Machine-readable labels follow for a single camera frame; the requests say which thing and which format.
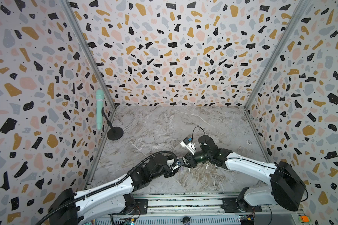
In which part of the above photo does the orange button box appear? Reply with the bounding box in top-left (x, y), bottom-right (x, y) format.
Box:
top-left (299, 216), bottom-right (310, 223)

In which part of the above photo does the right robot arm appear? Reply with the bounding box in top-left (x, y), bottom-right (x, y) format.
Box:
top-left (175, 135), bottom-right (308, 212)

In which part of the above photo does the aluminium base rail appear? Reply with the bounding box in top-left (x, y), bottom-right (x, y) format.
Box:
top-left (63, 192), bottom-right (305, 225)

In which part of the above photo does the black microphone stand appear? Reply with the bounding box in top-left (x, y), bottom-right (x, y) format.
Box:
top-left (101, 108), bottom-right (124, 141)

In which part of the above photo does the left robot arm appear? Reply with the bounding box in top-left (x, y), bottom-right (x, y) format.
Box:
top-left (37, 151), bottom-right (189, 225)

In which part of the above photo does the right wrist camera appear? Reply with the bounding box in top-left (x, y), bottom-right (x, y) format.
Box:
top-left (180, 137), bottom-right (196, 152)

